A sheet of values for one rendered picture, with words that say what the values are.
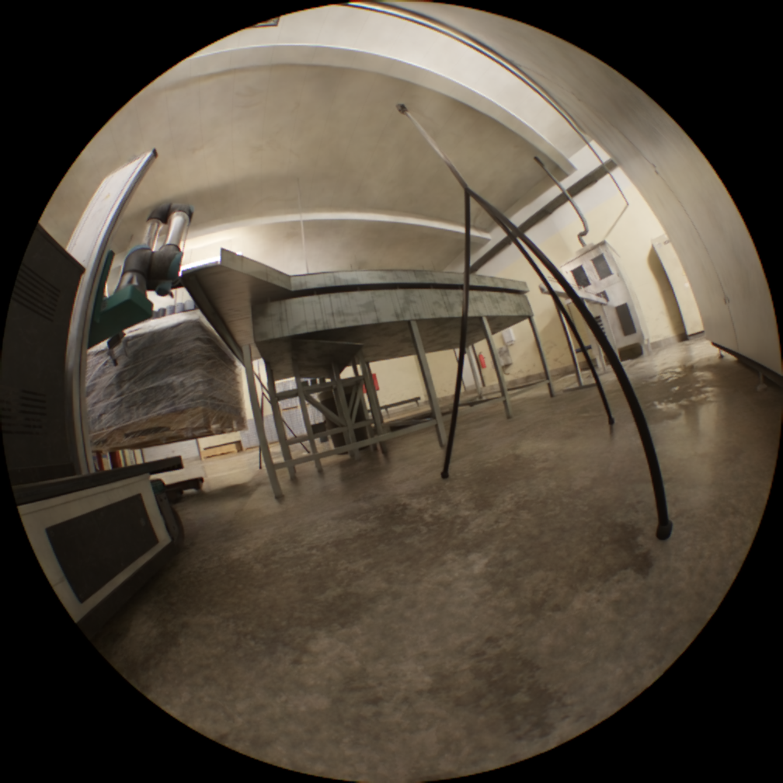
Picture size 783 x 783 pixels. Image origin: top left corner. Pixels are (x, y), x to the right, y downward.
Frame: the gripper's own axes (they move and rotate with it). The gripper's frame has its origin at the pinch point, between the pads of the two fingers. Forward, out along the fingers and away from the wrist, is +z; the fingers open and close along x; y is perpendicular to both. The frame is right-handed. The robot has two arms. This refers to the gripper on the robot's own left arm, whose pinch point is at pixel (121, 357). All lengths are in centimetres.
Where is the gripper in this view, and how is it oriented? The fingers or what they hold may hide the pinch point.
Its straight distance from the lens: 163.7
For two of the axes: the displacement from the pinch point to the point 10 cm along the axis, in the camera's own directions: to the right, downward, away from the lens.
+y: -2.9, -2.8, 9.1
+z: 2.7, 8.9, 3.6
